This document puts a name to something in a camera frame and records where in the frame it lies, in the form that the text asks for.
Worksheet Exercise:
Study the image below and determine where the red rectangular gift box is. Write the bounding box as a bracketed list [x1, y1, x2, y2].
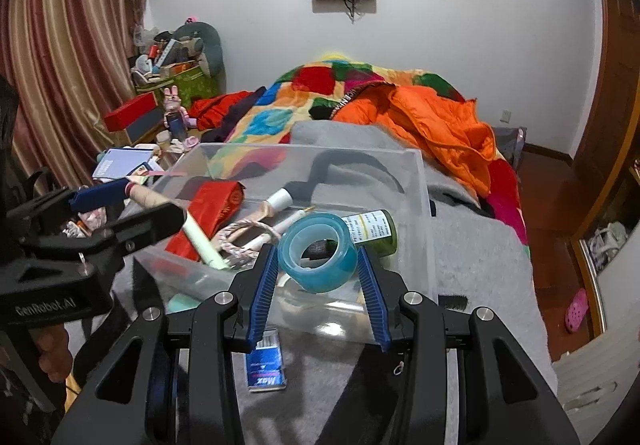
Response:
[177, 176, 244, 239]

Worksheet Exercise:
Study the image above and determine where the pink white braided rope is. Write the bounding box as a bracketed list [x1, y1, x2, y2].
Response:
[210, 218, 284, 269]

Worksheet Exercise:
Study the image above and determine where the beige tube red band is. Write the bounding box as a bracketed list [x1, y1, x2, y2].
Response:
[125, 182, 172, 209]

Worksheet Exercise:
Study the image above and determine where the long red box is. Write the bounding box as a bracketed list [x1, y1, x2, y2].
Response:
[103, 92, 157, 132]

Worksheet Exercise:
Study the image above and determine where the green cardboard clutter box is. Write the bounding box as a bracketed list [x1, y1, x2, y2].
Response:
[134, 66, 219, 109]

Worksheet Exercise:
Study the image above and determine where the blue max staples box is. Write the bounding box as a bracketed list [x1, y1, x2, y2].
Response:
[245, 328, 286, 392]

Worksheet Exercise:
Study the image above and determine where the colourful patchwork quilt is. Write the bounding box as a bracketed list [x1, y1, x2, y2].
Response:
[202, 58, 528, 243]

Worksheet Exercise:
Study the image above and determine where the green glass spray bottle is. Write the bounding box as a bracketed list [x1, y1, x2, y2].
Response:
[343, 210, 397, 257]

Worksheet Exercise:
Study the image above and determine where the pale green tube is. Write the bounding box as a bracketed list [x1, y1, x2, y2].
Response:
[182, 211, 228, 269]

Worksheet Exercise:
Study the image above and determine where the blue tape roll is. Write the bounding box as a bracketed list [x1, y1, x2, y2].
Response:
[278, 213, 357, 293]

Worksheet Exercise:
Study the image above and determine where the white cosmetic pen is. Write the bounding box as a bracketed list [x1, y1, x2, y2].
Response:
[242, 207, 314, 251]

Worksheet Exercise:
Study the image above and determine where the wooden wardrobe shelf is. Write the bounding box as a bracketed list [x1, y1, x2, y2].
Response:
[570, 0, 639, 338]

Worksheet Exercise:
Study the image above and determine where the orange down jacket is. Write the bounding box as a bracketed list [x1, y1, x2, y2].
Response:
[332, 82, 497, 198]

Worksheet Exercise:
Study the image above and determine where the beige foundation tube white cap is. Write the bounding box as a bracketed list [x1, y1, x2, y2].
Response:
[240, 187, 293, 233]

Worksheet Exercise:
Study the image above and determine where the clear plastic storage box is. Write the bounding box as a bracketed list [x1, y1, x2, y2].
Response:
[134, 144, 437, 343]

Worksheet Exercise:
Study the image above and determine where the blue white booklet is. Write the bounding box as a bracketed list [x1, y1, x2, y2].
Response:
[91, 148, 160, 181]

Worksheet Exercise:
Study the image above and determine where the white suitcase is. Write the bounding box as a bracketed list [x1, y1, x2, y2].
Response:
[552, 318, 640, 445]

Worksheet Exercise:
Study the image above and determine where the teal green tube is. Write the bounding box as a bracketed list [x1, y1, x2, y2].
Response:
[166, 293, 201, 314]

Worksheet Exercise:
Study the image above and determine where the white tape roll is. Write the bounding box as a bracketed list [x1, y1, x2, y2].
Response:
[277, 272, 303, 291]

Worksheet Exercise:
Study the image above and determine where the pink croc shoe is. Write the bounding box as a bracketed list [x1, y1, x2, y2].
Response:
[564, 288, 589, 333]

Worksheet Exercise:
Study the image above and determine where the red garment on bed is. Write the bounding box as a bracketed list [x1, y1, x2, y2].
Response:
[188, 91, 250, 131]

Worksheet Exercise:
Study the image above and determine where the pink bunny toy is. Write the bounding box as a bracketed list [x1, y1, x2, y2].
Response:
[164, 84, 191, 142]

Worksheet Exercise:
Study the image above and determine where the grey neck pillow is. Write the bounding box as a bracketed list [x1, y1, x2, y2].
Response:
[172, 22, 224, 77]

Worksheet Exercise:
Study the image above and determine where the striped red gold curtain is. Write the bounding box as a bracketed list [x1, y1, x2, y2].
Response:
[1, 0, 146, 186]

